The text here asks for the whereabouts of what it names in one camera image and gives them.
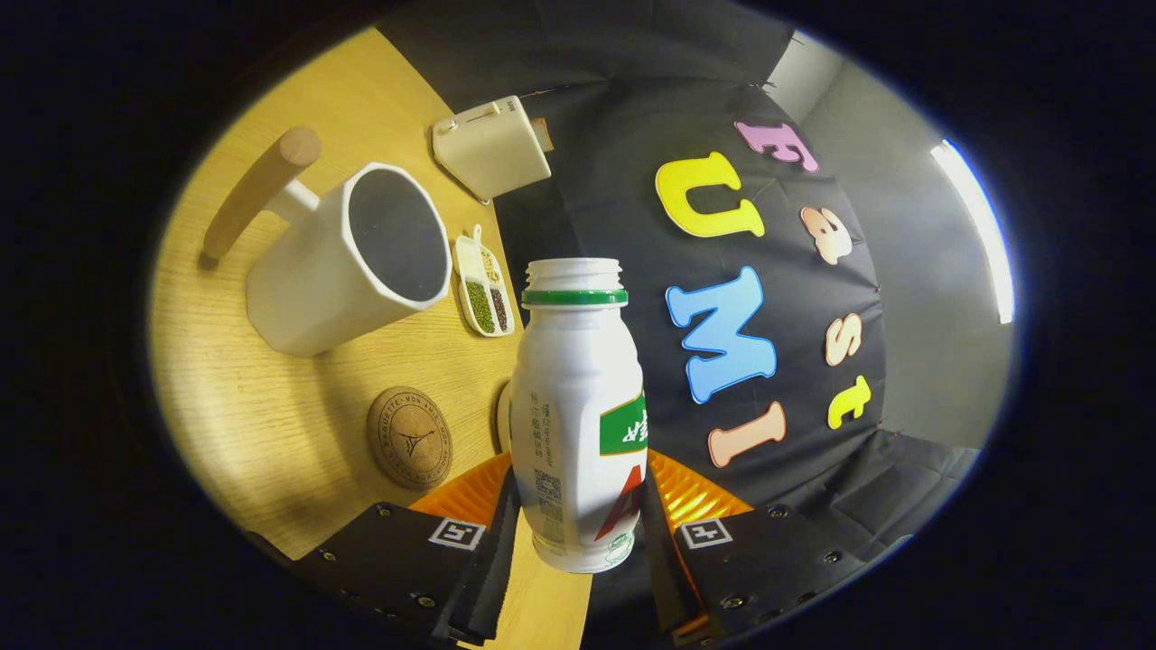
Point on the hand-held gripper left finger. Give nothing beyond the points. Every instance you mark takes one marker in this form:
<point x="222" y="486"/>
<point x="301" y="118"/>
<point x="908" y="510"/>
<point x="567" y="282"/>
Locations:
<point x="497" y="578"/>

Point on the wooden table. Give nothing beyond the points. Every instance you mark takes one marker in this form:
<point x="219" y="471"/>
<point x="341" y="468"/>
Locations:
<point x="271" y="433"/>

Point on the black backdrop cloth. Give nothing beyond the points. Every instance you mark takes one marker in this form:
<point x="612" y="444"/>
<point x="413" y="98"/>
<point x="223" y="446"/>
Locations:
<point x="632" y="108"/>

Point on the white juice bottle green label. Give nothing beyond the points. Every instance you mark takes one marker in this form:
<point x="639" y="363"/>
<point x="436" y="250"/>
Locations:
<point x="569" y="397"/>

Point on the cream toaster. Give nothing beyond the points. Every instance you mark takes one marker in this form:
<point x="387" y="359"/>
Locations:
<point x="492" y="149"/>

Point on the round cork coaster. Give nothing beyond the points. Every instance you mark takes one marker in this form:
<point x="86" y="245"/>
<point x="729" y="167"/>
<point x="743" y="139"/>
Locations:
<point x="409" y="438"/>

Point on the divided white bean dish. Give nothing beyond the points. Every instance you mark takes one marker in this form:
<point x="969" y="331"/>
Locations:
<point x="479" y="302"/>

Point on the round beige plate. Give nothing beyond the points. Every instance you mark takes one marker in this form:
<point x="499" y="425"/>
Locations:
<point x="503" y="420"/>

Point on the toast slice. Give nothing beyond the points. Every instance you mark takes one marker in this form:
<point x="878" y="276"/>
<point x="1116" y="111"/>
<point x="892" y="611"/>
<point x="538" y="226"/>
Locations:
<point x="542" y="135"/>

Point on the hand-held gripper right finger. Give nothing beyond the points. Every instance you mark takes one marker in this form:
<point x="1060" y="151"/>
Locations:
<point x="664" y="578"/>

